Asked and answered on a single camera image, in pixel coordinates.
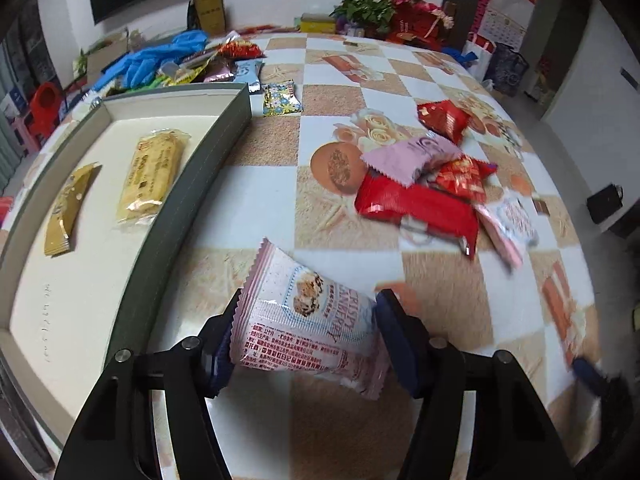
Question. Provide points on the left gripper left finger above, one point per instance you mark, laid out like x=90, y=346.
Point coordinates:
x=215, y=336

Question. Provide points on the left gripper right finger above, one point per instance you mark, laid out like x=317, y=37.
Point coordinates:
x=405, y=338

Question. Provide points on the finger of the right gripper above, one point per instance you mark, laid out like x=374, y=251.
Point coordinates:
x=590, y=377

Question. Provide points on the large pink cranberry crisp packet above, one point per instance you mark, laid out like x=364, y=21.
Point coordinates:
x=289, y=317

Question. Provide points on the long red snack packet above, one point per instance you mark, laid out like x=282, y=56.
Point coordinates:
x=380, y=198

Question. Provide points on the small pink-white snack packet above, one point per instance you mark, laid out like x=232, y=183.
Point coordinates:
x=509, y=228

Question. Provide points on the red foil candy packet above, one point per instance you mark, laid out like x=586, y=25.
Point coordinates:
x=464, y=178

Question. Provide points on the plain pink snack packet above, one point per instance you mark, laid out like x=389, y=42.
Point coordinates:
x=405, y=161

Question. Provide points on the light yellow snack packet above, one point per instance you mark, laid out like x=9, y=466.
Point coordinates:
x=151, y=174

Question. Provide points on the dark gold snack packet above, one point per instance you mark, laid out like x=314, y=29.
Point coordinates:
x=66, y=207

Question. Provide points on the black handbag on floor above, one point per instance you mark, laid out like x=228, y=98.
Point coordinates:
x=603, y=204

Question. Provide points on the green-sided shallow box tray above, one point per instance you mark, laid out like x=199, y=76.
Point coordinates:
x=63, y=318

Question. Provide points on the colourful small candy packet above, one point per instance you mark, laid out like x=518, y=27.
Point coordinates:
x=280, y=99

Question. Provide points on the blue ribbon bow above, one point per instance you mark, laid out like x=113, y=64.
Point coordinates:
x=464, y=59

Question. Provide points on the dark patterned gift bag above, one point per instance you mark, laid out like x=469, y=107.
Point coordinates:
x=506, y=69

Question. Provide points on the light blue snack packet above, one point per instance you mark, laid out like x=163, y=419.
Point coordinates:
x=248, y=72

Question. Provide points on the red plastic stool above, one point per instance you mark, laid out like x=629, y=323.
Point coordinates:
x=44, y=107

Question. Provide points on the red snack bag far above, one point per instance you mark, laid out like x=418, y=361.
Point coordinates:
x=240, y=50

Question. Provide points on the pink flower red gift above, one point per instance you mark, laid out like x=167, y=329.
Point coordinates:
x=420, y=23

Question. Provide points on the green potted plant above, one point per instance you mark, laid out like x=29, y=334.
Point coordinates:
x=373, y=17

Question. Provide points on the yellow-green box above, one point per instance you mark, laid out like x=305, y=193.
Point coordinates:
x=317, y=24

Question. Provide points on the cardboard box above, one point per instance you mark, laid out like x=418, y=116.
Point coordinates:
x=105, y=53

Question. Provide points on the yellow-black paper bag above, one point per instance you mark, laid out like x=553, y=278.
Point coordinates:
x=207, y=15

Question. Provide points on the white red-handled gift bag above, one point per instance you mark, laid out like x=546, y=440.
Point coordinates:
x=484, y=49

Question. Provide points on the wall calendar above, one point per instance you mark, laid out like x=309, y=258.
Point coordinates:
x=506, y=21

